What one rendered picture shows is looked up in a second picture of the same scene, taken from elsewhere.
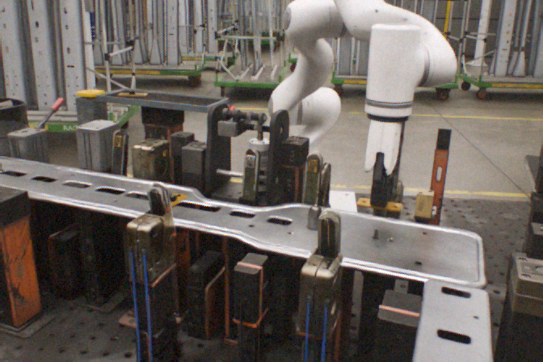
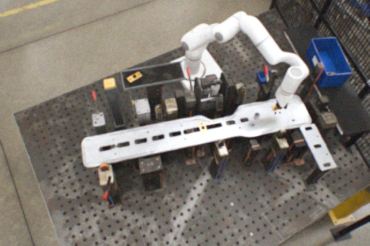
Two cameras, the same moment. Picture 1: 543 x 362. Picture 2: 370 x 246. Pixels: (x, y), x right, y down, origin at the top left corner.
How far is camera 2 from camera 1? 163 cm
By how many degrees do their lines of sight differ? 48
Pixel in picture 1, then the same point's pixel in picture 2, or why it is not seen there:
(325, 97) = not seen: hidden behind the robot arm
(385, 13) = (284, 58)
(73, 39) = not seen: outside the picture
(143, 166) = (173, 114)
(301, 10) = (228, 35)
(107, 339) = (191, 172)
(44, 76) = not seen: outside the picture
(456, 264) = (301, 115)
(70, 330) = (177, 177)
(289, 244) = (258, 131)
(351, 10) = (272, 59)
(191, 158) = (191, 103)
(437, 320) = (311, 142)
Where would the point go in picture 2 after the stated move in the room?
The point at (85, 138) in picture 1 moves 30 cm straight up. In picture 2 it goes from (143, 115) to (139, 85)
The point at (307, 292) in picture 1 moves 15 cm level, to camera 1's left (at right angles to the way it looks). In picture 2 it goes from (281, 151) to (261, 164)
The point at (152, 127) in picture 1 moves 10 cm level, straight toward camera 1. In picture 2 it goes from (152, 88) to (163, 97)
